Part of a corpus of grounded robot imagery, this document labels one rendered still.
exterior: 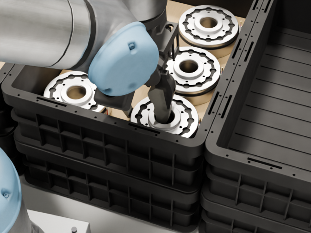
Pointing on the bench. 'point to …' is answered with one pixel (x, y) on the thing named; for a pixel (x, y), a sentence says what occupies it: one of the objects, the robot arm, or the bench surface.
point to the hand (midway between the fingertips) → (143, 119)
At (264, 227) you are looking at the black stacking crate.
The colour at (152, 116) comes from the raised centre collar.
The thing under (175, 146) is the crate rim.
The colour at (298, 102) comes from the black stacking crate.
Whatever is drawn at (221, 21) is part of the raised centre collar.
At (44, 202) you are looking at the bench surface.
